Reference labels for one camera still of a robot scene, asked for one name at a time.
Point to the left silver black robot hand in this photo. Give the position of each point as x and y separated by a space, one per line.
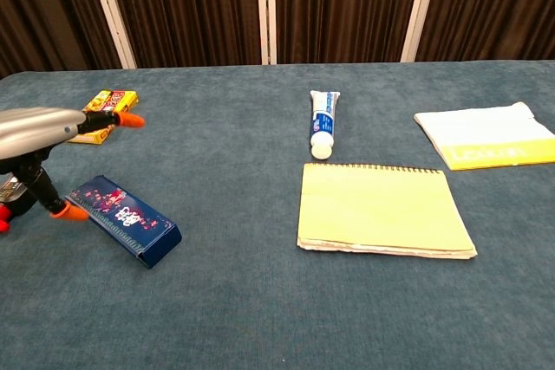
34 129

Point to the black bottle with red cap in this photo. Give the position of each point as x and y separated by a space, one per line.
11 203

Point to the yellow food box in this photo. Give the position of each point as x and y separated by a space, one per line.
110 99

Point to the dark brown curtain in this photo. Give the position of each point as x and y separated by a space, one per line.
195 6

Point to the blue felt table cover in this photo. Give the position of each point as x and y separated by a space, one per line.
243 300

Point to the white blue toothpaste tube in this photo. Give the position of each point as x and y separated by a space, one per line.
323 125

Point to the yellow spiral notebook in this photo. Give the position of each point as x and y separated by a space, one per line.
381 209

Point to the white and yellow booklet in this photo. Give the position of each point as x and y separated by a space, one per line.
481 131

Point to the white double screen frame post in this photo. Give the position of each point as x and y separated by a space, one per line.
261 6

